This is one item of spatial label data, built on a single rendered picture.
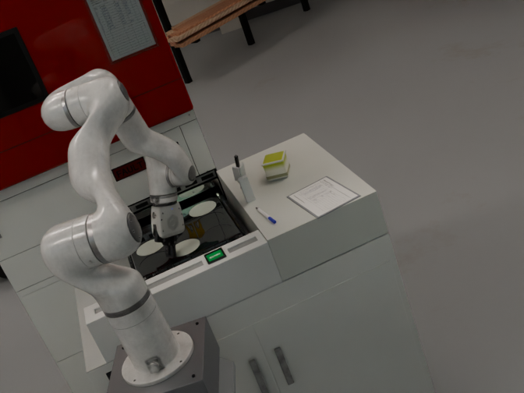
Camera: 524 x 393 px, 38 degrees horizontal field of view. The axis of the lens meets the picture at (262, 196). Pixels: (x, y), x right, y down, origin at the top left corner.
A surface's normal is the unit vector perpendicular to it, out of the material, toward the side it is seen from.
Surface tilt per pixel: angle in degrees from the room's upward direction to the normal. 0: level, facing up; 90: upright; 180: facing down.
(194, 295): 90
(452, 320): 0
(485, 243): 0
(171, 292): 90
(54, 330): 90
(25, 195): 90
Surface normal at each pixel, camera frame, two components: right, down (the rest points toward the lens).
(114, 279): 0.02, -0.70
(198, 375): -0.35, -0.84
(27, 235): 0.29, 0.34
